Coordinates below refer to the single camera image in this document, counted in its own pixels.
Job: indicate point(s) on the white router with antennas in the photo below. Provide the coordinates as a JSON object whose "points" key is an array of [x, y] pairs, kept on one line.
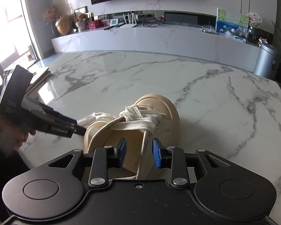
{"points": [[128, 24]]}

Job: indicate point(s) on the beige canvas shoe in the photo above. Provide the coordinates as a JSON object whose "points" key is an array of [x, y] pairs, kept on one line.
{"points": [[159, 107]]}

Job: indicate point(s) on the red gift box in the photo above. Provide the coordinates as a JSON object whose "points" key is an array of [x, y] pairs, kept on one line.
{"points": [[94, 25]]}

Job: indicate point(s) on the grey metal trash can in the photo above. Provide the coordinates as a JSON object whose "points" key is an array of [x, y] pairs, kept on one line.
{"points": [[265, 61]]}

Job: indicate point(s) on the flat white router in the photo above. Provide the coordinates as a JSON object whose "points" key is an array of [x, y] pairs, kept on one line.
{"points": [[209, 30]]}

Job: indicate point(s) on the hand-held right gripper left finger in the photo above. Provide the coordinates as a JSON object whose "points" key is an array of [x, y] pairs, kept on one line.
{"points": [[123, 153]]}

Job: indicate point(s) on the lotus pond painting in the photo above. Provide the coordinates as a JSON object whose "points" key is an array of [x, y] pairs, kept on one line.
{"points": [[231, 25]]}

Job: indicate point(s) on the dried flower bunch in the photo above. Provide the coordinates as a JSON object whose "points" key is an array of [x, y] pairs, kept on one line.
{"points": [[51, 14]]}

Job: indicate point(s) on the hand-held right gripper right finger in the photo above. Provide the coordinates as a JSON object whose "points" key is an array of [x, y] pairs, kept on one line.
{"points": [[157, 153]]}

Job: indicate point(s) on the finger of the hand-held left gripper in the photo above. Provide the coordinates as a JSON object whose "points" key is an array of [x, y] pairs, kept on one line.
{"points": [[60, 129], [65, 120]]}

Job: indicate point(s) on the brown round vase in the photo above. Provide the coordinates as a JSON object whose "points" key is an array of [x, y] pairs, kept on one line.
{"points": [[64, 27]]}

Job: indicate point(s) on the white display device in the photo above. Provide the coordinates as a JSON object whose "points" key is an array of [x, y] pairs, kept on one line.
{"points": [[114, 22]]}

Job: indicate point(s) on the brown teddy bear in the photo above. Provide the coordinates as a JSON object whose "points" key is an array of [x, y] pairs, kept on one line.
{"points": [[82, 22]]}

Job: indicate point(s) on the dark glass jar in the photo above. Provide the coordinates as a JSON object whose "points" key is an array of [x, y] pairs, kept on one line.
{"points": [[253, 36]]}

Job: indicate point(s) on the round paper fan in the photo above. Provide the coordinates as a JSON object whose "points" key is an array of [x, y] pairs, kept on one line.
{"points": [[254, 20]]}

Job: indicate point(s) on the person's left hand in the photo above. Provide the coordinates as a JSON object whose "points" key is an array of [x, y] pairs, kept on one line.
{"points": [[9, 133]]}

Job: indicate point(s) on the black picture frame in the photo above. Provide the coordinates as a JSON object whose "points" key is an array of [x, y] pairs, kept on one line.
{"points": [[89, 10]]}

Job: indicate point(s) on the white marble television cabinet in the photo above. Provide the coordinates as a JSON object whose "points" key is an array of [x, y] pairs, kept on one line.
{"points": [[154, 42]]}

